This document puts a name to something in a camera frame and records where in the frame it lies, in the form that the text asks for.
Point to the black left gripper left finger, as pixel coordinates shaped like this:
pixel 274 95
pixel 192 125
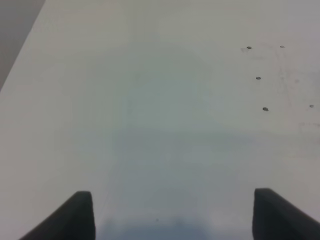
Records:
pixel 73 220

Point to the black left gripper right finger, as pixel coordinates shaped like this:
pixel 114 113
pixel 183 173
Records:
pixel 275 218

